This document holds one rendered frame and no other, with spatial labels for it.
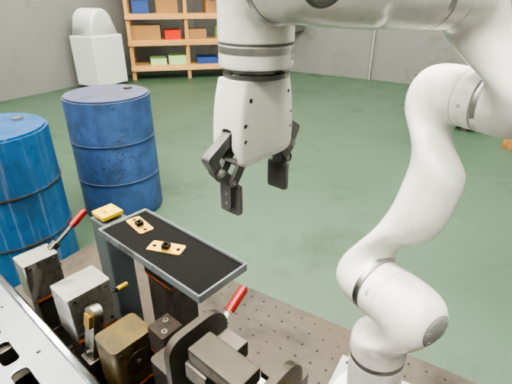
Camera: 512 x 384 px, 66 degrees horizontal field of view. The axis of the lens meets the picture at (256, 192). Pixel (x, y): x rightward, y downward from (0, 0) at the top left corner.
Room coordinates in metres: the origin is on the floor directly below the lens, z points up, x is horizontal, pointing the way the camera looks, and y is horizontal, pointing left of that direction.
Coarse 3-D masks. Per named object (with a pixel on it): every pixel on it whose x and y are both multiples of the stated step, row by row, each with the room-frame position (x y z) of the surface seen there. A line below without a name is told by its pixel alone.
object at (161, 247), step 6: (150, 246) 0.74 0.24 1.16; (156, 246) 0.74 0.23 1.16; (162, 246) 0.73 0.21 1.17; (168, 246) 0.73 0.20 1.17; (174, 246) 0.74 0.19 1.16; (180, 246) 0.74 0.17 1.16; (162, 252) 0.72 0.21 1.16; (168, 252) 0.72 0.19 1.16; (174, 252) 0.72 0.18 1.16; (180, 252) 0.72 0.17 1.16
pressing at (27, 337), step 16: (0, 288) 0.79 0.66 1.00; (0, 304) 0.73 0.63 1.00; (16, 304) 0.73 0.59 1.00; (0, 320) 0.68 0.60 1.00; (16, 320) 0.68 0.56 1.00; (32, 320) 0.68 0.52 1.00; (0, 336) 0.63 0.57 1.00; (16, 336) 0.63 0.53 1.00; (32, 336) 0.63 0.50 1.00; (48, 336) 0.63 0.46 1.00; (16, 352) 0.59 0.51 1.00; (32, 352) 0.59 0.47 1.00; (48, 352) 0.59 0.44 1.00; (64, 352) 0.58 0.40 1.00; (0, 368) 0.55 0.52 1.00; (16, 368) 0.55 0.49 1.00; (32, 368) 0.55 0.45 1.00; (48, 368) 0.55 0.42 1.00; (64, 368) 0.55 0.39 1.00; (80, 368) 0.54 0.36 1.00
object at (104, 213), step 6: (108, 204) 0.95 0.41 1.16; (96, 210) 0.91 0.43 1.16; (102, 210) 0.91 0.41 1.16; (108, 210) 0.91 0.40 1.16; (114, 210) 0.91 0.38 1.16; (120, 210) 0.91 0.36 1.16; (96, 216) 0.89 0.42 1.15; (102, 216) 0.88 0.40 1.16; (108, 216) 0.88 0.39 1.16; (114, 216) 0.90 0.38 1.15
